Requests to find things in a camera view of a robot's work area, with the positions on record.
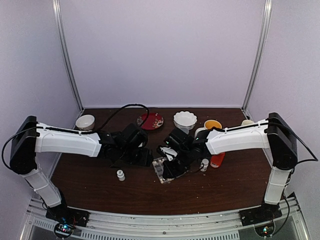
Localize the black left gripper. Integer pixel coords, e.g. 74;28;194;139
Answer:
119;147;154;167

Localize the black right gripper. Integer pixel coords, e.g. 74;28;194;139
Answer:
162;148;194;179

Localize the clear plastic pill organizer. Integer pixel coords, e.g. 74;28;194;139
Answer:
152;157;186;184

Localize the small white dropper bottle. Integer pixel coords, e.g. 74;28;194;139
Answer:
116;169;126;182

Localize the orange pill bottle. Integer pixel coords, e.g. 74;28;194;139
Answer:
210;152;226;168

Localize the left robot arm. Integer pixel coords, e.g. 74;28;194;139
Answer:
5;116;153;222

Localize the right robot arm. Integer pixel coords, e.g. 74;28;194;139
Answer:
152;112;298;221

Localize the small white pill bottle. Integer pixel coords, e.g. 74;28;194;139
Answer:
199;158;210;172

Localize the white scalloped bowl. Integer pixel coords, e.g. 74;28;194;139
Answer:
173;111;198;130

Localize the red floral plate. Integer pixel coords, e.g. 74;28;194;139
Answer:
136;112;164;131

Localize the floral mug yellow inside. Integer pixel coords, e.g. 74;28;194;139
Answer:
194;119;222;137

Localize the white ceramic bowl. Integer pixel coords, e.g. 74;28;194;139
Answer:
75;114;95;131

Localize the cream ribbed mug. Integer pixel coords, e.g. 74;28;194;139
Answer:
241;119;255;126

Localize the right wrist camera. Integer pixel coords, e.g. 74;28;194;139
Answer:
156;145;178;161

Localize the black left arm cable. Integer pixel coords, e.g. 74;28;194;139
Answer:
1;103;151;171

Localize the aluminium front rail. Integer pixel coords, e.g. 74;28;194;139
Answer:
18;197;311;240

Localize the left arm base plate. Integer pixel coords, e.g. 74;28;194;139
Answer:
45;204;90;227

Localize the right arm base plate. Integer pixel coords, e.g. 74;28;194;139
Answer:
239;203;283;226

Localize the left aluminium frame post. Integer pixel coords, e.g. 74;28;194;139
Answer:
52;0;84;112

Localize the aluminium frame post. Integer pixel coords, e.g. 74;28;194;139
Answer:
52;0;84;112
241;0;273;112

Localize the right aluminium frame post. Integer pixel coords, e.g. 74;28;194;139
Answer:
241;0;273;112

